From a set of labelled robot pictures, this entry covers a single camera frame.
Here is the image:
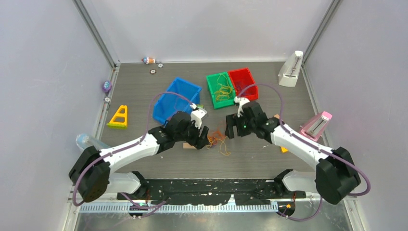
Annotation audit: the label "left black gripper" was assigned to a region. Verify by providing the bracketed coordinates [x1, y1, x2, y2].
[175, 117, 208, 149]

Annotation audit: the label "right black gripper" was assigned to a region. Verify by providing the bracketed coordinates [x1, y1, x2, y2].
[225, 112, 256, 139]

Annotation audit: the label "coloured strings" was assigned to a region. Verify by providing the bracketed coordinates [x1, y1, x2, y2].
[206, 127, 232, 157]

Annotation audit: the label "yellow orange string bundle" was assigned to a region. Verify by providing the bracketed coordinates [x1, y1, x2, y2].
[213, 73, 235, 103]

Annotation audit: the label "purple string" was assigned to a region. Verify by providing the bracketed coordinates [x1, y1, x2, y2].
[236, 75, 254, 96]

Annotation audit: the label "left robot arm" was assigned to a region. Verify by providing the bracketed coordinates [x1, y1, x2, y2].
[68, 108, 209, 206]

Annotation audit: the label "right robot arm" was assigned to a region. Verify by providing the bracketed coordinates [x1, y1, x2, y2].
[225, 101, 361, 205]

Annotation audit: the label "wooden block centre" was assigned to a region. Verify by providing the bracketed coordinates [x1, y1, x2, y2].
[182, 142, 196, 149]

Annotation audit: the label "green plastic bin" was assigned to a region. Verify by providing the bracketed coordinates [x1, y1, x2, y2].
[206, 72, 236, 109]

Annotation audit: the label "red plastic bin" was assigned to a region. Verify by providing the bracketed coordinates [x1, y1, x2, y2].
[227, 68, 258, 101]

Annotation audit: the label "blue plastic bin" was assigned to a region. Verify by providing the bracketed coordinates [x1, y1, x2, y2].
[152, 77, 202, 124]

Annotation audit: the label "white metronome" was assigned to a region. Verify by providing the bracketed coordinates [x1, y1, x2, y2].
[278, 51, 304, 87]

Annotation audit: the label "pink metronome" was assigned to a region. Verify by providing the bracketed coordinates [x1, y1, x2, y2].
[299, 111, 332, 142]

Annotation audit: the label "yellow triangle toy left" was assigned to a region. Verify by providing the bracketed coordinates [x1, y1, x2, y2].
[106, 105, 128, 129]

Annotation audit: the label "small figurine toy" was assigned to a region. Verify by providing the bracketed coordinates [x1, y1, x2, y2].
[141, 56, 156, 64]

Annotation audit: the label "purple round toy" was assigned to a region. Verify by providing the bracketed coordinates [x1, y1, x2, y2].
[102, 80, 112, 93]

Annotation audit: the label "clear plastic bottle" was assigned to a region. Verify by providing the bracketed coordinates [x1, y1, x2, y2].
[76, 133, 110, 152]

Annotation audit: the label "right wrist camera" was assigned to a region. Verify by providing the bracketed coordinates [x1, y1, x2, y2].
[234, 96, 250, 117]

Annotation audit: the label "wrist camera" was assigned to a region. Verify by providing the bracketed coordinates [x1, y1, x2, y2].
[234, 96, 250, 117]
[190, 103, 208, 129]

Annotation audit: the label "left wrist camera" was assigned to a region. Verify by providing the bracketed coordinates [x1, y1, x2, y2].
[190, 103, 208, 129]

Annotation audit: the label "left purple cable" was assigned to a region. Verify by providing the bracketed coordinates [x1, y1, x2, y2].
[72, 91, 197, 219]

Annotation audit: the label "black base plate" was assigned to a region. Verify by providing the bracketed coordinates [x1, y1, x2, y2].
[128, 179, 306, 205]

